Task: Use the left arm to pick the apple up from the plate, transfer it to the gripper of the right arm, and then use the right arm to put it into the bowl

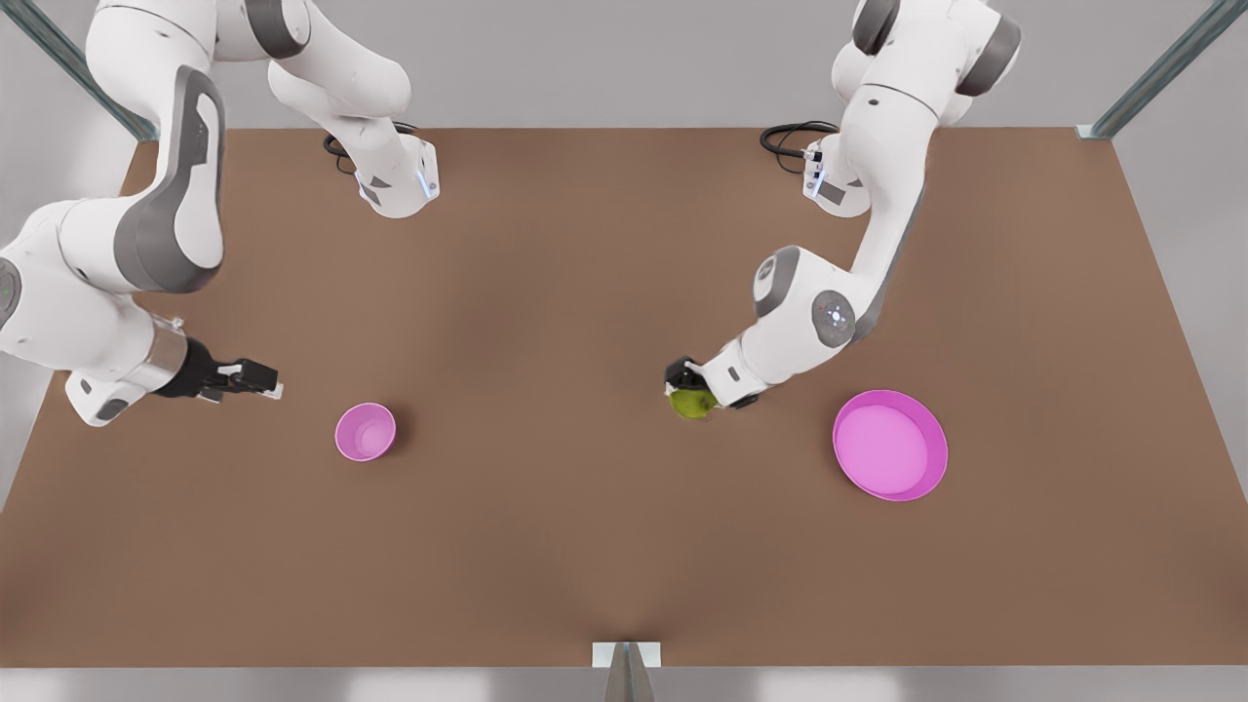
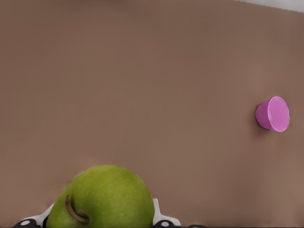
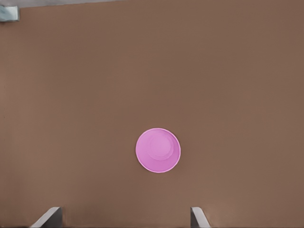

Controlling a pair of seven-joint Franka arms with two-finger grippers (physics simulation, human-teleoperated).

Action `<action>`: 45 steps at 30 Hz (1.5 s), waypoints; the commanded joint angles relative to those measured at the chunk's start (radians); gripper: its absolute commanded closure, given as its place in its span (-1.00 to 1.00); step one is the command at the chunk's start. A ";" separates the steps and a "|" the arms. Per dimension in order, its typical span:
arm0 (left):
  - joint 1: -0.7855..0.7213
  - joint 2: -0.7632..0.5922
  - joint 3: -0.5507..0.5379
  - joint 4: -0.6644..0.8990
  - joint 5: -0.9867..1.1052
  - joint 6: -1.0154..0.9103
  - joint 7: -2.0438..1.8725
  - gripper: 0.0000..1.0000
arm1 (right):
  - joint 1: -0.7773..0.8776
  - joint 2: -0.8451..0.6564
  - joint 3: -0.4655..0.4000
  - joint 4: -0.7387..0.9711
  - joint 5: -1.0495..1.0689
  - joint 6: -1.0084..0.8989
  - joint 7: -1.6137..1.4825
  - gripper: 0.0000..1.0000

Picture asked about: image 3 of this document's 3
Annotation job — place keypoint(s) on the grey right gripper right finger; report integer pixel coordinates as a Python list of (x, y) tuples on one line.
[(198, 218)]

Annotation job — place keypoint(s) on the pink bowl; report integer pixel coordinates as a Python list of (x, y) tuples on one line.
[(158, 150)]

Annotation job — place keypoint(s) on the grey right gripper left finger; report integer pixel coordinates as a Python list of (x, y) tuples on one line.
[(51, 218)]

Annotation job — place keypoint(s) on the silver frame post foot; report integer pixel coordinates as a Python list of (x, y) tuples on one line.
[(9, 13)]

